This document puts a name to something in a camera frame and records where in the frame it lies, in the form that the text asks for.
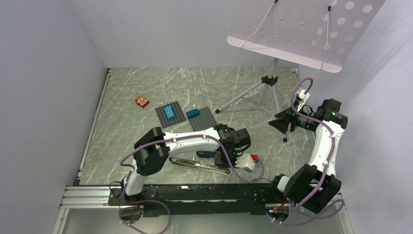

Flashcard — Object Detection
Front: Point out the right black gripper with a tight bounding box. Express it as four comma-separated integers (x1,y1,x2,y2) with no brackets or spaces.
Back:
269,100,316,134

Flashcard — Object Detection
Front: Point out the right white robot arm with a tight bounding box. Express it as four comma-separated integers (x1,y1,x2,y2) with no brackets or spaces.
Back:
268,98,348,214

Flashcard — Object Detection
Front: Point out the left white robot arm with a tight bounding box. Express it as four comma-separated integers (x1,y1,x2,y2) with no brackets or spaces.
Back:
120,124,256,205

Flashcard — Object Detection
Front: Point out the right grey building baseplate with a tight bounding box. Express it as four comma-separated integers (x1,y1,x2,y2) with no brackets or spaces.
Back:
188,107,218,132

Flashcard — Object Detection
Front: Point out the grey building baseplate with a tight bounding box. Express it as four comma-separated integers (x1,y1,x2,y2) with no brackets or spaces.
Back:
188,107,218,132
155,101,186,128

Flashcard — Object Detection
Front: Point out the dark teal building brick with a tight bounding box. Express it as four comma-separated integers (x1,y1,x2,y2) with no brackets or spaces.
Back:
186,109,200,119

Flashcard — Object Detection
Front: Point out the left grey building baseplate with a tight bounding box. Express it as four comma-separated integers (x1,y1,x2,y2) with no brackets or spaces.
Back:
155,101,186,128

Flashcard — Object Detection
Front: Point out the light blue building brick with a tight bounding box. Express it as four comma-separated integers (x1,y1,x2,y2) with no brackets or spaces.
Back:
164,106,175,119

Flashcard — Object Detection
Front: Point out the lavender music stand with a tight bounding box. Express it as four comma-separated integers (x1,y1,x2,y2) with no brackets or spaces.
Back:
215,0,387,143

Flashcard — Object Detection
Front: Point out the red owl toy block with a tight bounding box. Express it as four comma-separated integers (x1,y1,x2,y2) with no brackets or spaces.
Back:
135,96,150,108

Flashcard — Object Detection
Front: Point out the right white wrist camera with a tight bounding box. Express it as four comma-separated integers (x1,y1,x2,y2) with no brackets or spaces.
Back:
296,89,310,111

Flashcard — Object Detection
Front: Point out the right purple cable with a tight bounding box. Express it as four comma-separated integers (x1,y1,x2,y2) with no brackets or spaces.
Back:
266,77,346,226

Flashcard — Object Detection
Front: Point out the black aluminium base frame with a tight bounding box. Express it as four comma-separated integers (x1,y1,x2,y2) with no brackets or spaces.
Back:
61,183,293,221

